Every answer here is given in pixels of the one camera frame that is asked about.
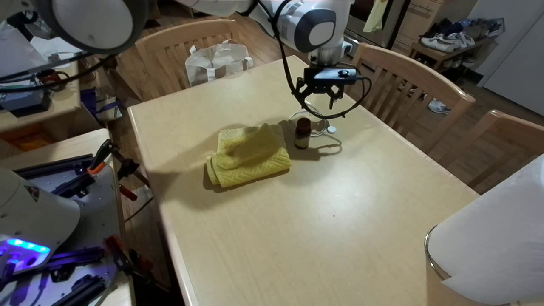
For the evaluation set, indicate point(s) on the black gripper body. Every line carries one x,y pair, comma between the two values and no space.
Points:
324,86

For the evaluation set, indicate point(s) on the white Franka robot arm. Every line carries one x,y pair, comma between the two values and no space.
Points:
307,27

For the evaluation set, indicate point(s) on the white tote bag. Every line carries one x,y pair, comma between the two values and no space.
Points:
218,62

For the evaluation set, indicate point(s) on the stainless steel oven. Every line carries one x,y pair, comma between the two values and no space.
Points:
377,39

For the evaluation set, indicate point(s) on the pale hanging dish cloth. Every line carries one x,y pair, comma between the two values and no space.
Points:
375,18

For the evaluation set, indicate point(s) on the yellow folded towel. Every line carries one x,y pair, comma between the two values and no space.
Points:
249,163

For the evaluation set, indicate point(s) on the white grey sneaker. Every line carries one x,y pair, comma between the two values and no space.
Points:
439,107

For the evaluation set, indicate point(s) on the small wooden shoe rack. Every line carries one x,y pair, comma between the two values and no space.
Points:
436,57

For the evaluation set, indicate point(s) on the light wood drawer cabinet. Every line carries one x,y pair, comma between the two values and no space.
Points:
419,23

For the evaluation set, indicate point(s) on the white low sneaker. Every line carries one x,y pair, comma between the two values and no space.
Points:
448,44

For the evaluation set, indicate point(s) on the dark blue shoe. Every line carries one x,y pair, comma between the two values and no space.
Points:
445,28

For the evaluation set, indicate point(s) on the white room door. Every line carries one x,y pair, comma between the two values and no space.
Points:
516,57

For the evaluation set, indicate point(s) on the orange black clamp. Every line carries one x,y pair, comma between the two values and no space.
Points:
103,154
116,249

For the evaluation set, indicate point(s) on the grey robot mounting plate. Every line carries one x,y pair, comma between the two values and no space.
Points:
99,210

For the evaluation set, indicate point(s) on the wooden side desk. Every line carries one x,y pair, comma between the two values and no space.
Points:
57,108

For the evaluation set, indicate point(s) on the white paper sheet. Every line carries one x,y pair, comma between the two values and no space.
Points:
57,59

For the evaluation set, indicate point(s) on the blue black electronic device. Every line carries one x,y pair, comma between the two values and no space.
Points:
23,100

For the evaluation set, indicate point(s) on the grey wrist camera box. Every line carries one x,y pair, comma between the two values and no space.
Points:
334,74

